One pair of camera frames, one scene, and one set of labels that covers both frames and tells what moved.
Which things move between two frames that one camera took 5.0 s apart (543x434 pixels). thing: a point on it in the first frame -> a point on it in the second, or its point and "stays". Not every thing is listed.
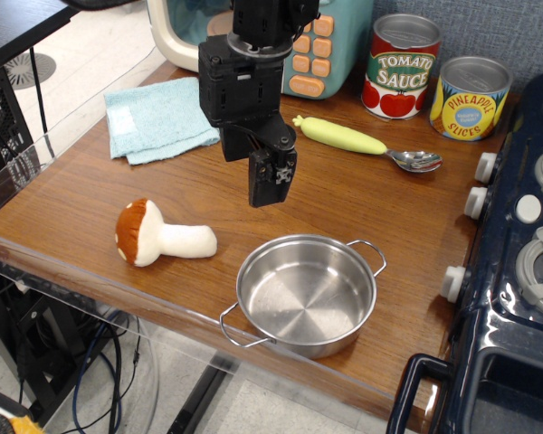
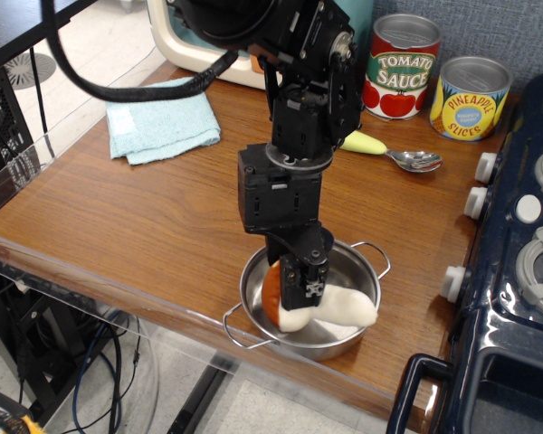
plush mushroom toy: [142, 235] -> [339, 306]
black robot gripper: [241, 93] -> [281, 199]
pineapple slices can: [469, 98] stays
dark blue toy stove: [503, 291] stays
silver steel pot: [309, 294] stays
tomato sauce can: [403, 52] stays
